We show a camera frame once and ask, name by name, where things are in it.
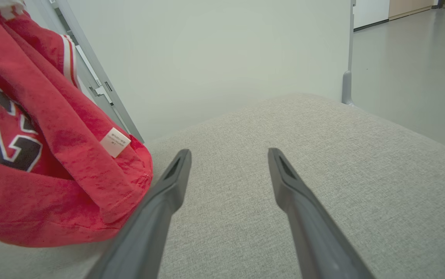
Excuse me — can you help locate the red basketball jersey garment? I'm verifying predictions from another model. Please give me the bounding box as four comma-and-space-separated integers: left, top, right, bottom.
0, 0, 154, 248

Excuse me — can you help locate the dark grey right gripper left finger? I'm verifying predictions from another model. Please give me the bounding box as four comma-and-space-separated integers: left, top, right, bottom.
85, 149, 192, 279

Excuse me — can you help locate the grey fabric sofa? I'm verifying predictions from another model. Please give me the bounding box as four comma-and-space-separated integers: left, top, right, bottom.
0, 93, 445, 279

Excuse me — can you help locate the thin grey end post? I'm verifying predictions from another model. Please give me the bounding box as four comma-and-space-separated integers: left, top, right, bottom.
342, 0, 357, 106

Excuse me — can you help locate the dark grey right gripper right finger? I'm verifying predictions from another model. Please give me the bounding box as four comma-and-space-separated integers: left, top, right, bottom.
267, 148, 374, 279

